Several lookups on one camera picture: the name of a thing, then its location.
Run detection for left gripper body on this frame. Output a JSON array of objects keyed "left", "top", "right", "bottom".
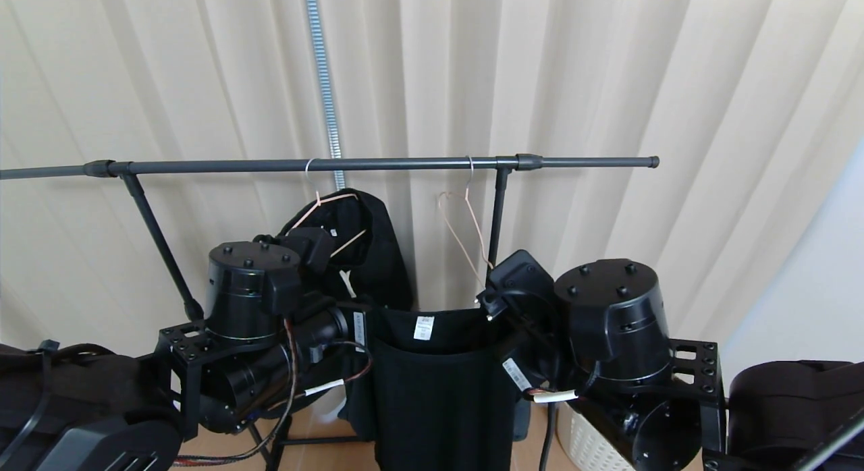
[{"left": 201, "top": 306, "right": 372, "bottom": 433}]

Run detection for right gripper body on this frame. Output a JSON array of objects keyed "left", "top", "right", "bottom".
[{"left": 501, "top": 341, "right": 704, "bottom": 471}]

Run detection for black shorts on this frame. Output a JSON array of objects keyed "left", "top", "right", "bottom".
[{"left": 275, "top": 188, "right": 414, "bottom": 311}]

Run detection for pink clothes hanger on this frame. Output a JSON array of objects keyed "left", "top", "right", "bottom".
[
  {"left": 437, "top": 155, "right": 497, "bottom": 287},
  {"left": 287, "top": 159, "right": 369, "bottom": 259}
]

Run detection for black garment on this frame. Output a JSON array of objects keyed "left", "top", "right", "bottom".
[{"left": 340, "top": 307, "right": 535, "bottom": 471}]

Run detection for white laundry basket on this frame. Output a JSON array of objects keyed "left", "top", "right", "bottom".
[{"left": 555, "top": 400, "right": 637, "bottom": 471}]

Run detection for black clothes rack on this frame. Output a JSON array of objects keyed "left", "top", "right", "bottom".
[{"left": 0, "top": 154, "right": 660, "bottom": 471}]

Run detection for beige curtain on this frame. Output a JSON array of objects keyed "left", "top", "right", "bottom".
[{"left": 0, "top": 0, "right": 864, "bottom": 367}]

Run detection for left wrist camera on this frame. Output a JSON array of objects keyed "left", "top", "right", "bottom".
[{"left": 253, "top": 227, "right": 335, "bottom": 277}]

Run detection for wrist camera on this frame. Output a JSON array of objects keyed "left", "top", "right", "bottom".
[
  {"left": 253, "top": 227, "right": 335, "bottom": 277},
  {"left": 475, "top": 249, "right": 559, "bottom": 323}
]

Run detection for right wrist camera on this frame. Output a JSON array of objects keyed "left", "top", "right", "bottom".
[{"left": 475, "top": 249, "right": 559, "bottom": 323}]

